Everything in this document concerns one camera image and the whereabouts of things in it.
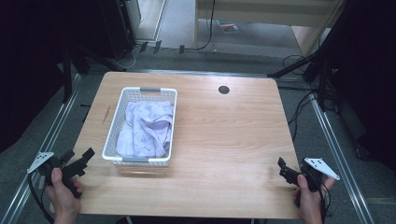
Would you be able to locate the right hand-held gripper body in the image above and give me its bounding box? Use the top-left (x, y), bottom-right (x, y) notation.
top-left (288, 157), bottom-right (341, 209)

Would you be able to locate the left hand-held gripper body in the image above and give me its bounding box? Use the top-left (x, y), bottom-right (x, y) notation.
top-left (26, 151), bottom-right (89, 200)

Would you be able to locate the aluminium floor rail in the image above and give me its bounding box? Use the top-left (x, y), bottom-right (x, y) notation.
top-left (0, 73), bottom-right (83, 224)
top-left (304, 81), bottom-right (376, 224)

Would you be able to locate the light wooden desk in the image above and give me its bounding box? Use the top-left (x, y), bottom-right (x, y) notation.
top-left (193, 0), bottom-right (345, 57)

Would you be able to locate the person's right hand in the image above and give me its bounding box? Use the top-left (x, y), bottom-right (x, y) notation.
top-left (291, 174), bottom-right (336, 224)

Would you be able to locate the black cabinet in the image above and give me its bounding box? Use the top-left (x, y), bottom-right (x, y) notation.
top-left (98, 0), bottom-right (142, 61)

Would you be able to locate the black tripod stand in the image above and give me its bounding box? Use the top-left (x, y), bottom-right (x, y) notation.
top-left (266, 50), bottom-right (332, 112)

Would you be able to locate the black hanging cable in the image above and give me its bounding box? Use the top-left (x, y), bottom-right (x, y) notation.
top-left (196, 0), bottom-right (217, 51)

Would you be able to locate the black floor cable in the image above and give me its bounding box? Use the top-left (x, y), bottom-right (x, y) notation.
top-left (287, 89), bottom-right (318, 142)

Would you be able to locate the white floor cable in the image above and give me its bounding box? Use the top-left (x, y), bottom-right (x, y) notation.
top-left (117, 45), bottom-right (139, 70)

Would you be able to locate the dark curtain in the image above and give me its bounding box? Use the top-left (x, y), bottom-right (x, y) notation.
top-left (0, 0), bottom-right (106, 154)
top-left (321, 0), bottom-right (396, 173)

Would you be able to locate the book on floor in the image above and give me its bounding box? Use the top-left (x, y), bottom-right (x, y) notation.
top-left (217, 20), bottom-right (240, 35)

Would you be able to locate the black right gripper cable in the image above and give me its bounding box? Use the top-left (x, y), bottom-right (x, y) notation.
top-left (317, 181), bottom-right (332, 224)

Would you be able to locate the black metal stand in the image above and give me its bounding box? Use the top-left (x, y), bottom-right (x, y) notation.
top-left (61, 46), bottom-right (75, 105)

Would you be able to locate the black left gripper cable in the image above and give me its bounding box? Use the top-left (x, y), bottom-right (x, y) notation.
top-left (27, 172), bottom-right (55, 224)

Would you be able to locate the person's left hand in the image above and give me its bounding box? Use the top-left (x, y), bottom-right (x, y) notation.
top-left (45, 167), bottom-right (84, 224)

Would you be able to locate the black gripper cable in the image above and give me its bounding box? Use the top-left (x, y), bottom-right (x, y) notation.
top-left (27, 172), bottom-right (55, 224)
top-left (317, 181), bottom-right (332, 224)

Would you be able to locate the white plastic basket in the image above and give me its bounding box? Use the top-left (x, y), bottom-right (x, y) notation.
top-left (101, 86), bottom-right (178, 168)

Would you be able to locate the lavender patterned cloth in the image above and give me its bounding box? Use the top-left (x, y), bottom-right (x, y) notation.
top-left (115, 100), bottom-right (175, 159)

